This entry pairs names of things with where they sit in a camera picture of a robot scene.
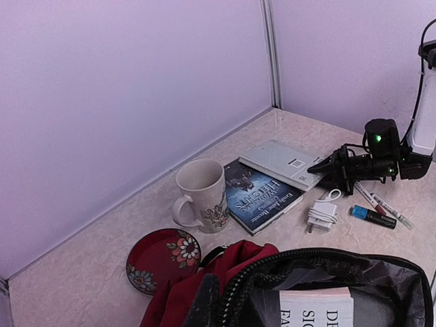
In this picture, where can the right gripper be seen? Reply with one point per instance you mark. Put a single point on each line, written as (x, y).
(337, 166)

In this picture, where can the thin grey booklet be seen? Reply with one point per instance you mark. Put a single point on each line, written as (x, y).
(285, 163)

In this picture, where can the blue Wuthering Heights book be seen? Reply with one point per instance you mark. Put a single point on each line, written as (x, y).
(256, 200)

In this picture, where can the white Designer Fate book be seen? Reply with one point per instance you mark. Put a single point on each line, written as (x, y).
(312, 308)

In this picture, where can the red backpack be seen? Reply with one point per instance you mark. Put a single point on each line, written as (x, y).
(239, 285)

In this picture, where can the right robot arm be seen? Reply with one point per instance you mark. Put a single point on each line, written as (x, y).
(383, 153)

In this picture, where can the white marker black cap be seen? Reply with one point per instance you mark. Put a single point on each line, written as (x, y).
(363, 192)

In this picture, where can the red marker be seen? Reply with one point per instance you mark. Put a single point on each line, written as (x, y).
(377, 205)

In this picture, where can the blue black highlighter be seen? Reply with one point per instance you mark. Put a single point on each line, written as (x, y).
(372, 217)

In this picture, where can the slim white pen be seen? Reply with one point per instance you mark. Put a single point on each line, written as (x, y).
(405, 221)

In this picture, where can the white floral mug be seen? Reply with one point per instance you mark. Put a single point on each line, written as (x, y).
(203, 201)

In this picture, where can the red floral saucer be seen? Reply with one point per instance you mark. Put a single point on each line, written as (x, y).
(162, 256)

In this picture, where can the white charger with cable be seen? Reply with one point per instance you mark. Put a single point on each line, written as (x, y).
(323, 214)

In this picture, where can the right aluminium frame post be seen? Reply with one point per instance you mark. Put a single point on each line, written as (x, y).
(273, 58)

